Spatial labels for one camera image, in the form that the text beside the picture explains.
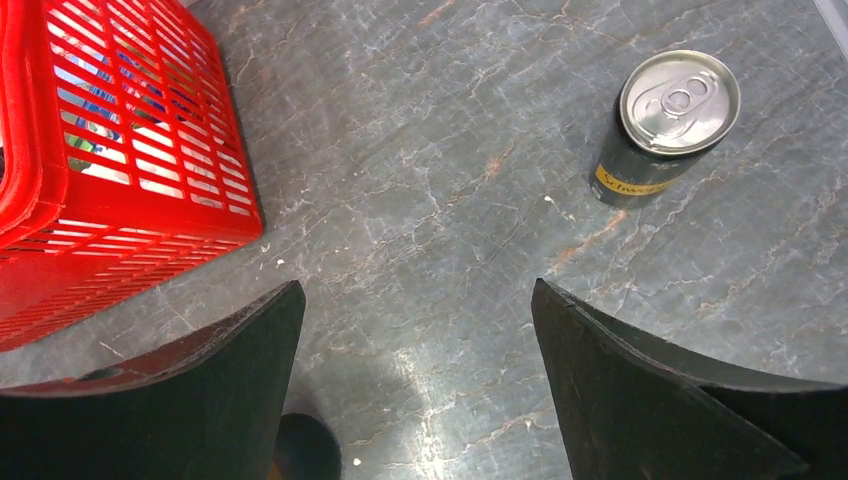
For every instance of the black yellow drink can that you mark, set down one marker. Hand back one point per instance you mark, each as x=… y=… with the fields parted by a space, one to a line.
x=673 y=109

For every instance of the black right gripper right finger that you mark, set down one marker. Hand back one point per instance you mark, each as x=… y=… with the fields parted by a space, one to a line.
x=631 y=405

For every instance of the red plastic shopping basket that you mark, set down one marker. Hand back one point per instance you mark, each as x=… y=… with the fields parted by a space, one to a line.
x=122 y=161

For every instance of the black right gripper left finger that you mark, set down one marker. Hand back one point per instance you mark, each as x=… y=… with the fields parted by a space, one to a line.
x=205 y=406

